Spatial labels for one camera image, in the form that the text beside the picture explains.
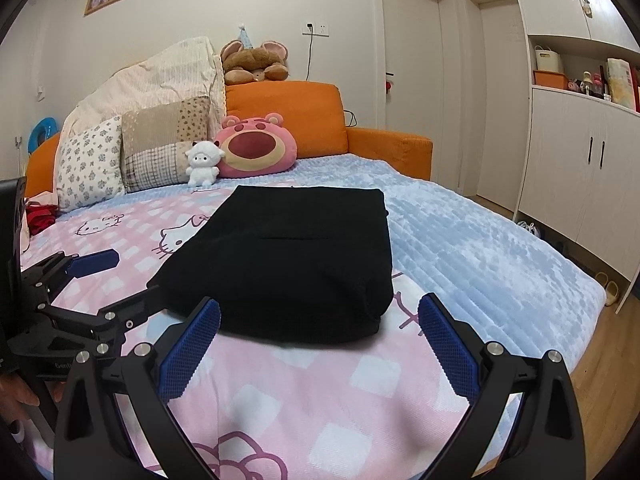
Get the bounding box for pink Hello Kitty bedsheet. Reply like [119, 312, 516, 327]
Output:
[19, 181, 526, 480]

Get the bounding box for white floral pillow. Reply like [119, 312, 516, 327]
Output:
[54, 116, 125, 214]

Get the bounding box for pink strawberry bear plush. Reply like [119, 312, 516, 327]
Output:
[213, 113, 297, 179]

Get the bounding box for brown bear plush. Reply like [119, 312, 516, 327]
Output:
[220, 24, 288, 86]

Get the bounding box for white wardrobe cabinet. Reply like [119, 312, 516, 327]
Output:
[514, 0, 639, 308]

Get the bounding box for red folded garment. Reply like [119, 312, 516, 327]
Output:
[25, 198, 58, 236]

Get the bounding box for wall socket with cable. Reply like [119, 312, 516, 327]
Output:
[302, 22, 330, 81]

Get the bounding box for black zip jacket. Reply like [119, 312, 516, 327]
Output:
[148, 185, 394, 346]

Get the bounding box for beige patchwork pillow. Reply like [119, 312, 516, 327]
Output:
[120, 96, 209, 193]

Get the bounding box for cream striped duvet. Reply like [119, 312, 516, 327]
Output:
[54, 36, 228, 172]

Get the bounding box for light blue quilted blanket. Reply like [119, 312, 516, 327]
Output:
[30, 155, 604, 367]

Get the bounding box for white sheep plush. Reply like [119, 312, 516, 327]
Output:
[186, 141, 226, 186]

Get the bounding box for blue neck pillow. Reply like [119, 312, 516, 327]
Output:
[27, 117, 60, 155]

